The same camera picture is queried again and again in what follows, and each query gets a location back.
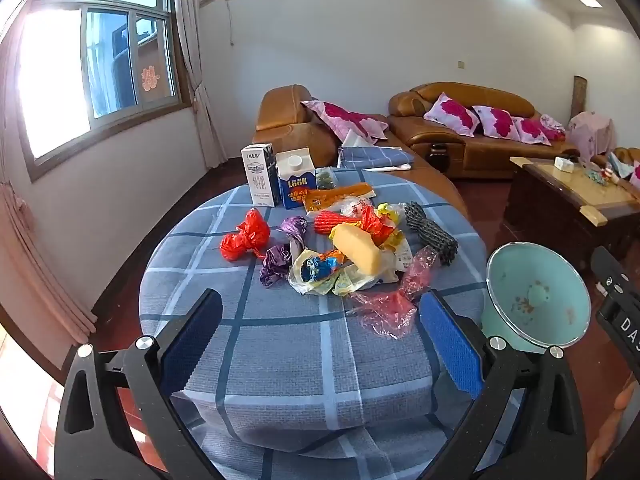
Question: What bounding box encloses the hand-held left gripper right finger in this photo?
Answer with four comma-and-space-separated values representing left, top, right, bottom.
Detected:
419, 290, 587, 480

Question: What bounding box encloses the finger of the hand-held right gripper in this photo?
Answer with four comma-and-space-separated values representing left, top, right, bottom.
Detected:
591, 246, 626, 293

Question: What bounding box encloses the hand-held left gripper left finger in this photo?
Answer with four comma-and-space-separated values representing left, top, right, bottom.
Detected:
54, 288, 223, 480

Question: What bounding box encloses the teal enamel trash bin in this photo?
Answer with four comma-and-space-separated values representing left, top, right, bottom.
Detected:
481, 241, 592, 352

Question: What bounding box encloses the purple foil wrapper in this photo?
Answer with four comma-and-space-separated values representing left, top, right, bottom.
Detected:
259, 215, 309, 289

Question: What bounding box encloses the small orange blue wrapper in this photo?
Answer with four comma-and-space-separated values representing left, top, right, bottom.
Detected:
300, 252, 347, 281

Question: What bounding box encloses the red striped wrapper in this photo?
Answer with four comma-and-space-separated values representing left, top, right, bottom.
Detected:
314, 210, 361, 236

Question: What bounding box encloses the orange snack wrapper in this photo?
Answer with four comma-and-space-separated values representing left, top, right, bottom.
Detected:
304, 183, 377, 215

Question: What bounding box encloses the person's right forearm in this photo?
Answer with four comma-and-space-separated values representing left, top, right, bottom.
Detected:
592, 377, 640, 480

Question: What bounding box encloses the pink transparent plastic bag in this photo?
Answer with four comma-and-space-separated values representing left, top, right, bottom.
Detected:
347, 246, 441, 340

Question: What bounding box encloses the dark wooden coffee table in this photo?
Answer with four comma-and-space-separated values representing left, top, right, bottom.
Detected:
502, 155, 640, 273

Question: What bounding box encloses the blue plaid tablecloth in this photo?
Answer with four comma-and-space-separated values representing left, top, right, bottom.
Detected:
139, 167, 488, 480

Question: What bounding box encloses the teal cloth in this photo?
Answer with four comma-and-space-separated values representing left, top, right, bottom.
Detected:
607, 152, 633, 178

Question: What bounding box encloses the white snack packet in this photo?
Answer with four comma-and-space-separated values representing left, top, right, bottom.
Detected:
392, 237, 417, 273

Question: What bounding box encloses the brown leather armchair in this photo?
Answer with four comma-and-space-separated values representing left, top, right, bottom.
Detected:
607, 146, 640, 171

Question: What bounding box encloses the red plastic bag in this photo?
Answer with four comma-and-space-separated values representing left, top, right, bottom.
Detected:
220, 209, 272, 262

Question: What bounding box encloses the black mesh net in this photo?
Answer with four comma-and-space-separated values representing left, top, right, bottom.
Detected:
404, 201, 459, 266

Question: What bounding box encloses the pink cloth covered object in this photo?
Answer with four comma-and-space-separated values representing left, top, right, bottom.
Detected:
569, 111, 616, 158

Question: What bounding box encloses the yellow foam packet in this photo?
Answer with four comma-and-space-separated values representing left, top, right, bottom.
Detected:
332, 224, 396, 277

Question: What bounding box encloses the crumpled red orange wrapper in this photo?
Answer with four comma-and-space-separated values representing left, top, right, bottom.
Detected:
359, 205, 397, 247

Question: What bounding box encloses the folded pink blanket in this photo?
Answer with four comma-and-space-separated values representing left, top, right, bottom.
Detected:
540, 114, 567, 142

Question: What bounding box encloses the brown leather long sofa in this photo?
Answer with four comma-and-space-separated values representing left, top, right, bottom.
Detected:
387, 81, 581, 180

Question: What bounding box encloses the white bag with red print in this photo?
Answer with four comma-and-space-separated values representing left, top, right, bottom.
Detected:
340, 196, 376, 221

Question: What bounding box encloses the rolled brown mat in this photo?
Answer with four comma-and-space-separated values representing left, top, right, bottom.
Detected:
572, 76, 588, 120

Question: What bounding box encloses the white milk carton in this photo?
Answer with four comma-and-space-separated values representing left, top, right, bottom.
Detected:
241, 143, 281, 208

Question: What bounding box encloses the blue drink carton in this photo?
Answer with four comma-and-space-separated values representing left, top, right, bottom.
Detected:
276, 150, 317, 210

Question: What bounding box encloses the folded blue plaid cloth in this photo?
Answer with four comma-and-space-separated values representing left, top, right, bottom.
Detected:
337, 145, 415, 171

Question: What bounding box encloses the white paper bag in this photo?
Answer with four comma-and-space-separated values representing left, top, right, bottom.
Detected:
340, 129, 376, 150

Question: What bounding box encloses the brown leather chaise sofa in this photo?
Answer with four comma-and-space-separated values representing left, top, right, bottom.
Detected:
251, 84, 468, 216

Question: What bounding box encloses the large pink rose pillow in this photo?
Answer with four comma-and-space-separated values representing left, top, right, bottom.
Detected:
301, 100, 390, 142

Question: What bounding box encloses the pale pink curtain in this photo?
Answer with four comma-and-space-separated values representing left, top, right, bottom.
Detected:
172, 0, 228, 171

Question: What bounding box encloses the sliding glass window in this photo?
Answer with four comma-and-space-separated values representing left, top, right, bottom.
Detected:
15, 0, 193, 183

